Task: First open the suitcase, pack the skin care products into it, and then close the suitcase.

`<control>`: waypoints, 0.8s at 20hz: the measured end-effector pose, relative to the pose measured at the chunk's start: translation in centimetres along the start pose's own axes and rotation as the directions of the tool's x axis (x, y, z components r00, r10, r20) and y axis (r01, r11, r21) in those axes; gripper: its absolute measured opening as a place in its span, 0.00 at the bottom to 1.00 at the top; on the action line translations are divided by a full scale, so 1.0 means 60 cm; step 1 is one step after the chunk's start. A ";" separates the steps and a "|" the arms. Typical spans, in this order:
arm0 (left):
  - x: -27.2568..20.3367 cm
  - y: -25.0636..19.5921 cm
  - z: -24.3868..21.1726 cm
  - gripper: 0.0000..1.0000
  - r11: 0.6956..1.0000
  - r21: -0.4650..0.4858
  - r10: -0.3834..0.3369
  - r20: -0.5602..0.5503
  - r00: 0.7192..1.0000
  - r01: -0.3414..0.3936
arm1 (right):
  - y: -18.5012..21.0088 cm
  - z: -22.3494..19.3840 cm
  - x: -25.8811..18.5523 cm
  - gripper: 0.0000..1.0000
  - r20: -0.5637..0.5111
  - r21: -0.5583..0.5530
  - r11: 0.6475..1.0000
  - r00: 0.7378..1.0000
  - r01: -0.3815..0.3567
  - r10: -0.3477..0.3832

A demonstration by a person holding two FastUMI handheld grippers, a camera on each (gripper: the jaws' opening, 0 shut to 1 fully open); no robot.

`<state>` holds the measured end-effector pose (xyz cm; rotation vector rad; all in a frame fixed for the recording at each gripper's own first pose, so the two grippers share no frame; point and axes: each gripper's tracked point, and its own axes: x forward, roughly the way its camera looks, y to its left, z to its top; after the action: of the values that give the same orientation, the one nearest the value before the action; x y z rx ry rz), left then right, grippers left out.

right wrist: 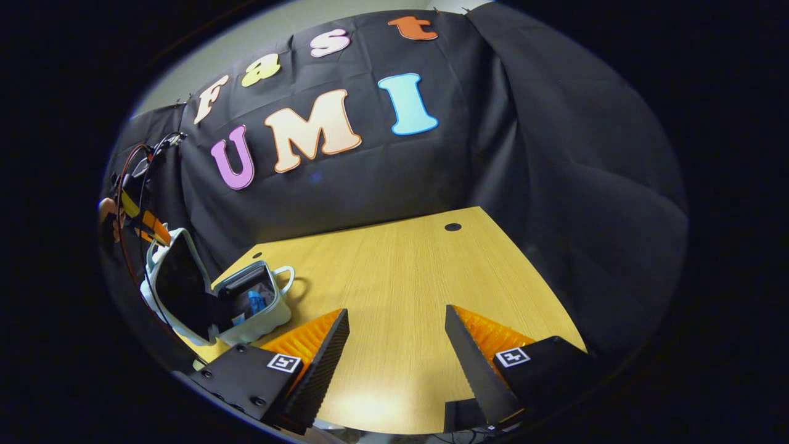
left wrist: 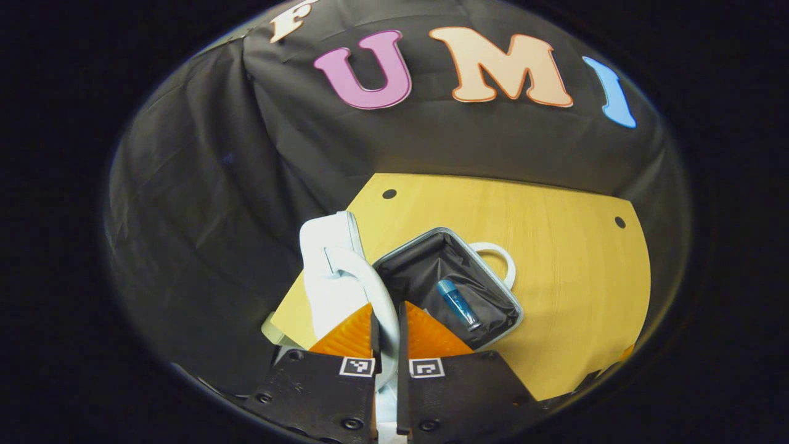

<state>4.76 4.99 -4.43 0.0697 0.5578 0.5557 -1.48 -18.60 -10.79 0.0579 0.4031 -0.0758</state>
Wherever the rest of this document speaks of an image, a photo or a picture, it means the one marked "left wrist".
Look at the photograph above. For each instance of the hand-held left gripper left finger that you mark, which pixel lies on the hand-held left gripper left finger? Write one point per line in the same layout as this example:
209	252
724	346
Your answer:
320	394

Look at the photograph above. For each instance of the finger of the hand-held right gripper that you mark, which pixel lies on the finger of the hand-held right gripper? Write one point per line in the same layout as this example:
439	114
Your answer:
626	353

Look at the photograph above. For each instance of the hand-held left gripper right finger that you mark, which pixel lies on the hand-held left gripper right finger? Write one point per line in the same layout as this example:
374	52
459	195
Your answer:
462	394

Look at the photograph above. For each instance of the blue capped skin care bottle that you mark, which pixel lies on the blue capped skin care bottle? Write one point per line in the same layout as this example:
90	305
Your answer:
457	303

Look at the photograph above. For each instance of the light blue suitcase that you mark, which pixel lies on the light blue suitcase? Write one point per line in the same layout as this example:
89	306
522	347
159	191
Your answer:
333	277

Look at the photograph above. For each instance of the black backdrop cloth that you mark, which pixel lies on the black backdrop cloth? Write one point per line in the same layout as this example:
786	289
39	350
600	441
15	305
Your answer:
246	185

